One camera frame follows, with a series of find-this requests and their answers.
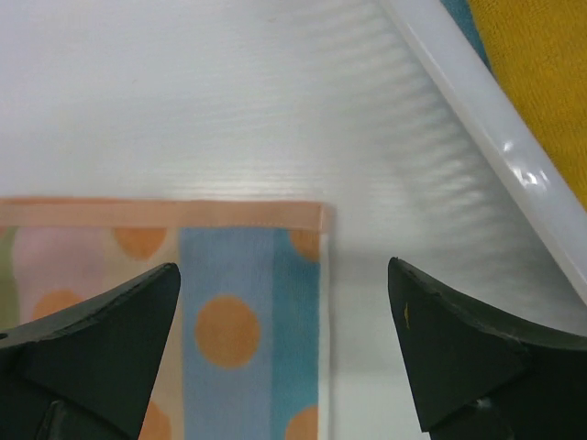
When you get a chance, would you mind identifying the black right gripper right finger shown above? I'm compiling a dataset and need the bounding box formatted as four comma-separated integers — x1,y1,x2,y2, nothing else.
388,258,586,439

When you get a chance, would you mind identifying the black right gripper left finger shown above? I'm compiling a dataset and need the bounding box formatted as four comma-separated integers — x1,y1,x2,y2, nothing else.
1,263,181,439

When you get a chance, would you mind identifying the orange peach patterned towel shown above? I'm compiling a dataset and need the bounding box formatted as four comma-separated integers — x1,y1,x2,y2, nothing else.
1,197,330,439

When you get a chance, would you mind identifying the mustard yellow towel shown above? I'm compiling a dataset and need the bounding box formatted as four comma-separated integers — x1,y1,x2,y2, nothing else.
469,0,586,203

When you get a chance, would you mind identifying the blue polka dot towel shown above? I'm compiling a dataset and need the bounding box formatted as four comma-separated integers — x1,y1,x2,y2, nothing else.
441,0,492,71

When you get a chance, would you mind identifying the empty white plastic basket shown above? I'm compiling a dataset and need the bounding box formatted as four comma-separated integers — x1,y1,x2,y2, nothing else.
383,1,586,298

